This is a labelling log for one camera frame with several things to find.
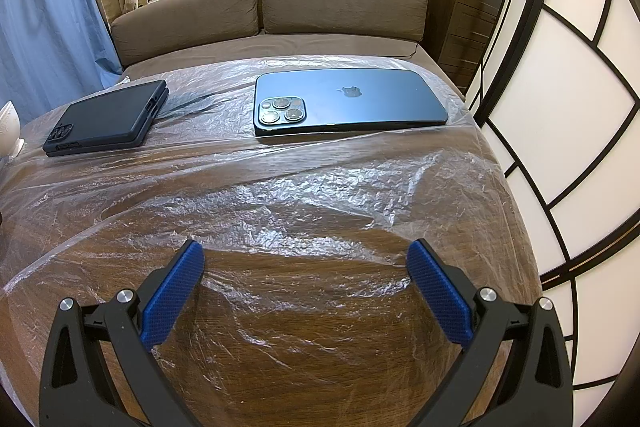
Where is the brown sofa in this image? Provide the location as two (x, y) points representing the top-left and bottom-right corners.
(110, 0), (468, 98)

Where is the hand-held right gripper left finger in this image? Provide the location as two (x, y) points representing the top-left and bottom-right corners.
(39, 239), (206, 427)

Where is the black folding phone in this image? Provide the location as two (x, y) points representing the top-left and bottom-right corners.
(42, 79), (169, 158)

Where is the white ceramic bowl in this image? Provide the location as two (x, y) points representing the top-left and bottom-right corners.
(0, 101), (26, 160)

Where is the blue curtain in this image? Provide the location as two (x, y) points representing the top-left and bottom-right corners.
(0, 0), (123, 122)

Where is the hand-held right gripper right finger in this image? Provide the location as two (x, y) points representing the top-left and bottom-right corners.
(406, 239), (573, 427)

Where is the brown back cushion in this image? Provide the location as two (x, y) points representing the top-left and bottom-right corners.
(261, 0), (430, 42)
(110, 0), (260, 68)

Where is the clear plastic table sheet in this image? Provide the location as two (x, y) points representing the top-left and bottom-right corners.
(0, 56), (543, 427)

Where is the dark blue smartphone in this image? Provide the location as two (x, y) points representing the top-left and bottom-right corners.
(252, 69), (449, 138)

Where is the black framed screen partition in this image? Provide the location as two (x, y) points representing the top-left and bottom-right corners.
(465, 0), (640, 403)

